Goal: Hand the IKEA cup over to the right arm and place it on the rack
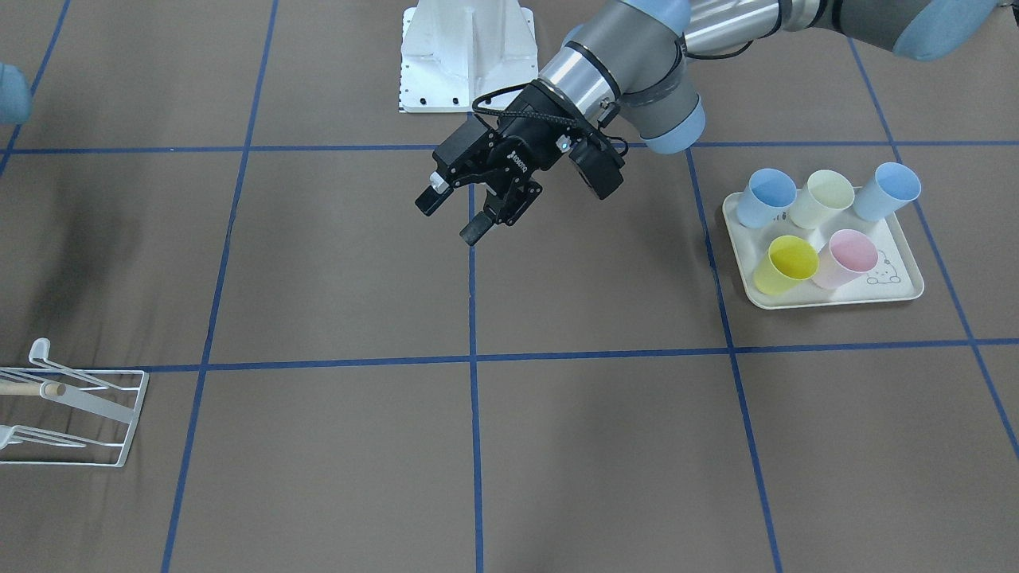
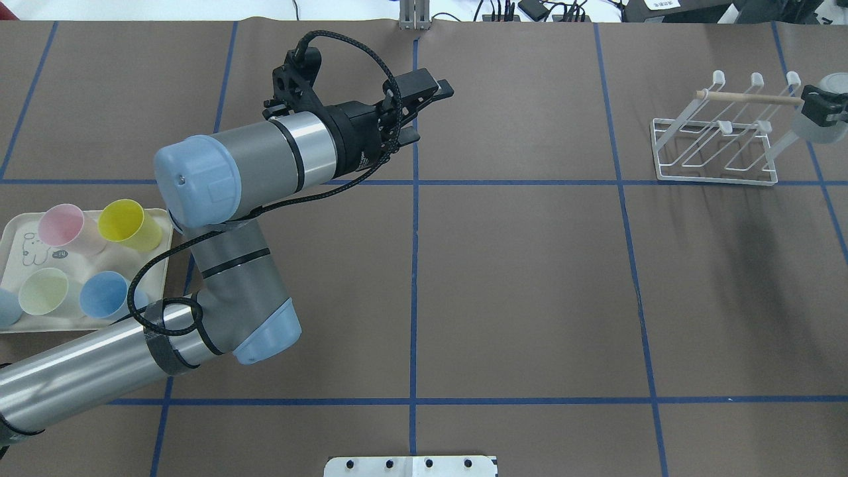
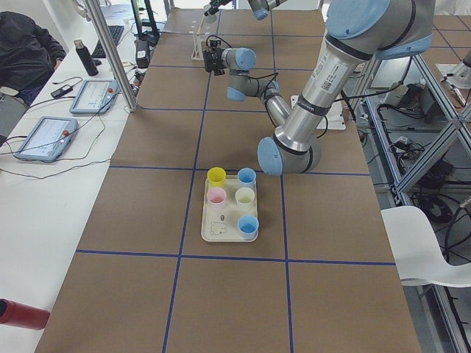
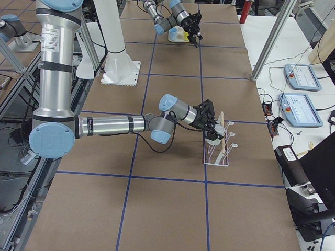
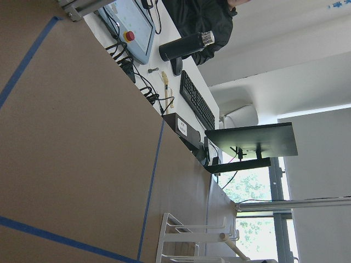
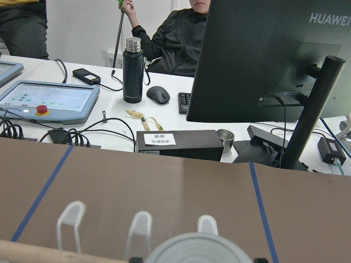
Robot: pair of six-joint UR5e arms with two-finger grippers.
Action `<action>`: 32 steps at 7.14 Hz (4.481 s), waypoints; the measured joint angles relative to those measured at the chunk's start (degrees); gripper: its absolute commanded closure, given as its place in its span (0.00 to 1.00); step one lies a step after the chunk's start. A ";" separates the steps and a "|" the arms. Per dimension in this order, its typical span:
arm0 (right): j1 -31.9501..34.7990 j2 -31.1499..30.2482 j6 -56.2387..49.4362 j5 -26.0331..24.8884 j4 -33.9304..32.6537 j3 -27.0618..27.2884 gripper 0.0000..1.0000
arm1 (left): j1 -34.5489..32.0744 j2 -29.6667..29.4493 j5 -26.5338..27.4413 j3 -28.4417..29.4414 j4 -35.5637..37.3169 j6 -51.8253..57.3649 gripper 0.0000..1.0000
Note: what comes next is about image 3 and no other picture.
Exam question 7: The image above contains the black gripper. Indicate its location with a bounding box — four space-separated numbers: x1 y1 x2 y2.
203 40 225 76
209 0 230 11

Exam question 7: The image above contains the pink plastic cup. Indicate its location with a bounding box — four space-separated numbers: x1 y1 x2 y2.
206 187 227 210

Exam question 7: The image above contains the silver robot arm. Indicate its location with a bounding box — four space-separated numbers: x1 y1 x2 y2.
203 0 286 21
203 0 435 176

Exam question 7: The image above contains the yellow plastic cup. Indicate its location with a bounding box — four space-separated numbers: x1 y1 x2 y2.
207 167 227 188

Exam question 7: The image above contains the pale green plastic cup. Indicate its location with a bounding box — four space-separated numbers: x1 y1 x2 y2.
235 187 255 210

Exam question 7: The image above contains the light blue plastic cup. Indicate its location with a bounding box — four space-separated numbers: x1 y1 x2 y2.
237 215 259 240

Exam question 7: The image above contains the black computer monitor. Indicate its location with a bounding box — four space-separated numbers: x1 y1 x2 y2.
130 0 160 47

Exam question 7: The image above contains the black box with label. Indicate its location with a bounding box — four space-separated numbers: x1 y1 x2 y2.
135 40 150 68

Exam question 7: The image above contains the black keyboard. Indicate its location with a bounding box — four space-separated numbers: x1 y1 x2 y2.
91 24 125 60

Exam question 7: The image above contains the blue teach pendant far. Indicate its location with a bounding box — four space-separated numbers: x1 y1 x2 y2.
69 79 119 115

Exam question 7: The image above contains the blue teach pendant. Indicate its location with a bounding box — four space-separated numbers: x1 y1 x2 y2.
69 79 119 115
13 116 78 163

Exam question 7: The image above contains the black water bottle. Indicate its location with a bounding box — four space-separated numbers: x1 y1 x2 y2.
74 40 99 76

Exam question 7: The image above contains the cream plastic tray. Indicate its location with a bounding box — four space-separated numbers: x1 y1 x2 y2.
201 175 258 242

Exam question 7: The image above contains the blue teach pendant near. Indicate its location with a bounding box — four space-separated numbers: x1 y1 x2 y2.
13 116 78 163

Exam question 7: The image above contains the person in black jacket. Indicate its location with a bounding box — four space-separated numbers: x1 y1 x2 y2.
1 11 66 105

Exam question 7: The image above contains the white chair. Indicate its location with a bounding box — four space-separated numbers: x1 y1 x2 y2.
380 206 470 288

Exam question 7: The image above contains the red bottle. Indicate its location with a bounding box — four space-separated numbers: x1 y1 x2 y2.
1 299 50 330

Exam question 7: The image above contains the white wire cup rack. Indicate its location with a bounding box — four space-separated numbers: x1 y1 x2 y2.
190 16 210 61

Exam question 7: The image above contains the grey aluminium frame post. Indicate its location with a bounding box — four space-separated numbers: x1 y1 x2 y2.
84 0 138 113

